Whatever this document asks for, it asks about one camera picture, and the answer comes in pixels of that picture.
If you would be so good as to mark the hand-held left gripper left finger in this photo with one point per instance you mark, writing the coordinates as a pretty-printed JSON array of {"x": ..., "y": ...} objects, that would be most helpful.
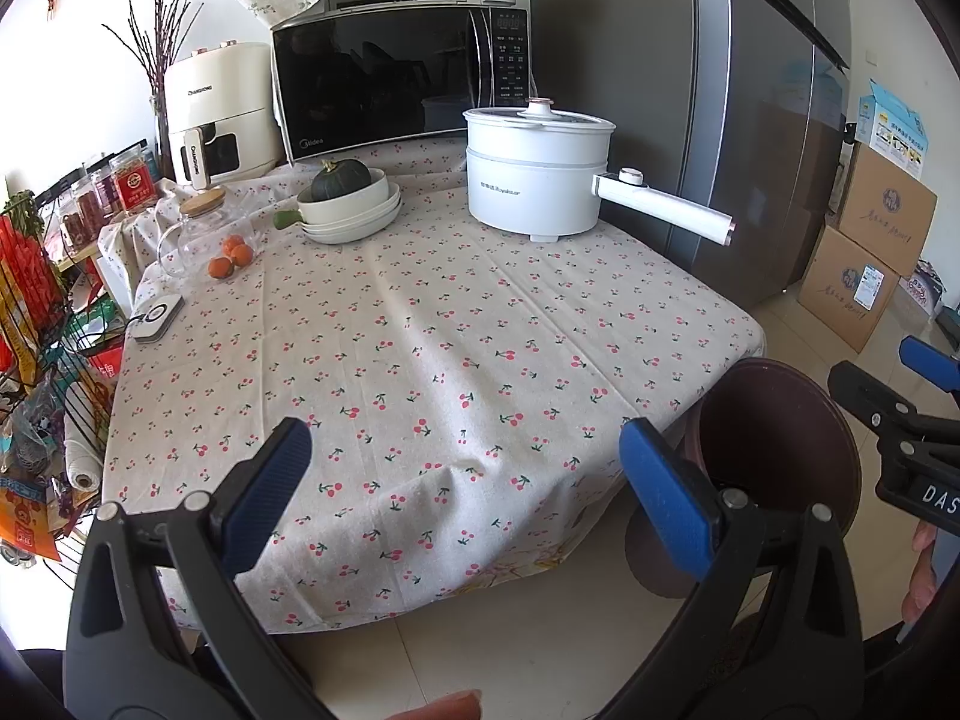
[{"x": 262, "y": 499}]

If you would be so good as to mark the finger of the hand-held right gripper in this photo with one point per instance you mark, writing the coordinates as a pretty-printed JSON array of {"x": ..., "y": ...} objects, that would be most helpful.
[
  {"x": 934, "y": 367},
  {"x": 874, "y": 401}
]

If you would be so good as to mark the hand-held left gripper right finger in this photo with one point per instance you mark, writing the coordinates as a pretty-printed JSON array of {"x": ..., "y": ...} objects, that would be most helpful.
[{"x": 667, "y": 502}]

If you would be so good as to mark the brown trash bin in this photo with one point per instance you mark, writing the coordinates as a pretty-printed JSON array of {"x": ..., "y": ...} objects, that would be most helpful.
[{"x": 780, "y": 442}]

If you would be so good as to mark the person's right hand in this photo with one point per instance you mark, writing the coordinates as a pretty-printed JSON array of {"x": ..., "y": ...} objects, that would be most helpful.
[{"x": 922, "y": 570}]

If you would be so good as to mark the person's left hand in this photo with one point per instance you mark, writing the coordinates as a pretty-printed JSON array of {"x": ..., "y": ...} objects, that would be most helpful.
[{"x": 450, "y": 709}]

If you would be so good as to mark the small printed package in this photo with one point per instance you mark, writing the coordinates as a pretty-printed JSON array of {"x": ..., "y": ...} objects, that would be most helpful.
[{"x": 922, "y": 289}]

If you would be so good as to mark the small red packet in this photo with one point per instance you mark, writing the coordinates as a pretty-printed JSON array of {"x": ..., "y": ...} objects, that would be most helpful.
[{"x": 106, "y": 369}]

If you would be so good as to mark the small white device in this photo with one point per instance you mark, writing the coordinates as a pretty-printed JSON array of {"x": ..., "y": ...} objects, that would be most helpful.
[{"x": 157, "y": 319}]

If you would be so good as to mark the small orange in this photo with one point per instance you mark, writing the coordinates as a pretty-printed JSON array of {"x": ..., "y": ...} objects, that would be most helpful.
[
  {"x": 233, "y": 243},
  {"x": 220, "y": 268},
  {"x": 243, "y": 255}
]

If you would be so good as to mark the orange snack packet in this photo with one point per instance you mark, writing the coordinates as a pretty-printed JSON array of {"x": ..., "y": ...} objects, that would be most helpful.
[{"x": 26, "y": 525}]

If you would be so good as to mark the light blue printed box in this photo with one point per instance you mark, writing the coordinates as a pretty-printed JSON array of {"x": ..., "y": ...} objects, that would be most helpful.
[{"x": 896, "y": 127}]

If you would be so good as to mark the glass jar wooden lid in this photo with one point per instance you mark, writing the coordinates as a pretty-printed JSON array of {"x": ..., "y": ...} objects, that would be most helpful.
[{"x": 196, "y": 240}]

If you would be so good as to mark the white plate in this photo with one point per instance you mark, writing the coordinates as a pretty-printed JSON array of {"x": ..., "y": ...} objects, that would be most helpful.
[{"x": 352, "y": 236}]

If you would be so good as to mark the grey refrigerator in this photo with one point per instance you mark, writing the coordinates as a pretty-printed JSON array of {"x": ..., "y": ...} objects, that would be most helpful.
[{"x": 735, "y": 127}]

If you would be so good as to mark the red orange hanging packets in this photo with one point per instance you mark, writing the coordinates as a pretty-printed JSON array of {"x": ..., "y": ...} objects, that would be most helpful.
[{"x": 26, "y": 292}]

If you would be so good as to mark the white ceramic bowl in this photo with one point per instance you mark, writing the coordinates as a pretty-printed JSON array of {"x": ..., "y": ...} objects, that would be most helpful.
[{"x": 367, "y": 202}]

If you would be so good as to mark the dark green squash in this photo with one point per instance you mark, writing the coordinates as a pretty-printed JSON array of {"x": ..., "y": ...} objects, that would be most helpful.
[{"x": 341, "y": 181}]

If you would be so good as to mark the red-label glass jar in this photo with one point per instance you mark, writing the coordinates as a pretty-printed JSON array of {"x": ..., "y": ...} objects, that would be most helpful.
[
  {"x": 96, "y": 202},
  {"x": 135, "y": 184}
]

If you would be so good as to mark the white electric cooking pot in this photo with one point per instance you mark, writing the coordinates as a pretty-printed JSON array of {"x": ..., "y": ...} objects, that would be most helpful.
[{"x": 532, "y": 180}]

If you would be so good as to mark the glass vase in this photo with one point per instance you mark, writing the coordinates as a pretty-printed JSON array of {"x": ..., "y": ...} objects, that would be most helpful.
[{"x": 163, "y": 135}]

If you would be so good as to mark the cream air fryer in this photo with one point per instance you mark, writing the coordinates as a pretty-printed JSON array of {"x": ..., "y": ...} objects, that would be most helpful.
[{"x": 225, "y": 97}]

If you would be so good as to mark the black microwave oven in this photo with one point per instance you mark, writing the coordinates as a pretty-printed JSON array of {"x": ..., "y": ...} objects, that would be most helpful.
[{"x": 375, "y": 82}]

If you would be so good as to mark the dried branch bouquet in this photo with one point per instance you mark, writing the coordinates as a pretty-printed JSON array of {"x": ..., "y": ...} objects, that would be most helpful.
[{"x": 154, "y": 37}]

